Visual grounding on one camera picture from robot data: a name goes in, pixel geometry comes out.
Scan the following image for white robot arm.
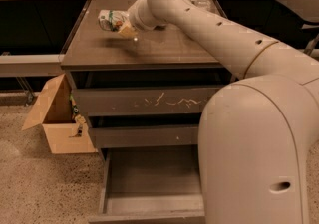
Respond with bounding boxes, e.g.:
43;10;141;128
128;0;319;224

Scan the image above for crushed 7up can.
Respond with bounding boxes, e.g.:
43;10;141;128
98;10;129;32

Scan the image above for grey drawer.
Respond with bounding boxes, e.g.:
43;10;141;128
89;113;200;148
72;68;231;116
88;145;205;224

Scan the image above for grey drawer cabinet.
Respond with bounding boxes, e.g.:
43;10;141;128
60;0;247;224

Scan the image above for open cardboard box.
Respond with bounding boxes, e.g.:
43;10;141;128
22;75;96;154

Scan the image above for small clear water bottle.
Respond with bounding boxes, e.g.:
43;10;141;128
197;0;211;11

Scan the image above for items inside cardboard box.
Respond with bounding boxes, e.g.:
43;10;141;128
69;94;86;137

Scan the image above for grey top drawer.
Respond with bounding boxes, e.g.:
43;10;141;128
72;68;231;116

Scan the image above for grey middle drawer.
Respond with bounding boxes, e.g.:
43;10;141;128
89;113;200;148

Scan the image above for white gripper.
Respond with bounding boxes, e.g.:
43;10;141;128
119;0;166;39

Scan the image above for grey bottom drawer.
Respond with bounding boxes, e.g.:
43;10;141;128
88;145;205;224

